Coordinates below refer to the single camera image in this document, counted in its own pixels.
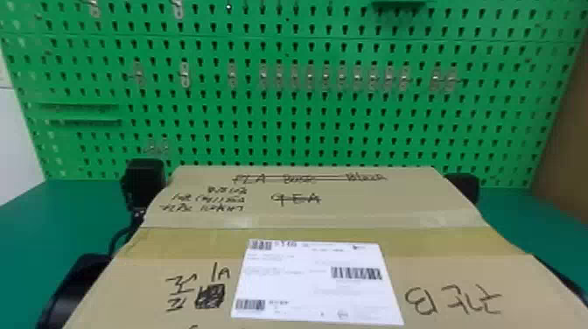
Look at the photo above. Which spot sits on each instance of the cardboard box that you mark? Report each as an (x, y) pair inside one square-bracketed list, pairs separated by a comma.
[(321, 206)]

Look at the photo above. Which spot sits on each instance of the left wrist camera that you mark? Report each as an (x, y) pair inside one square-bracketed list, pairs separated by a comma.
[(142, 181)]

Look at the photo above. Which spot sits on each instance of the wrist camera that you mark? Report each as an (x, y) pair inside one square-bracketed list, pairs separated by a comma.
[(465, 186), (142, 181)]

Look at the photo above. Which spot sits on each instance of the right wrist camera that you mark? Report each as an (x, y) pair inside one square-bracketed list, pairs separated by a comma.
[(465, 186)]

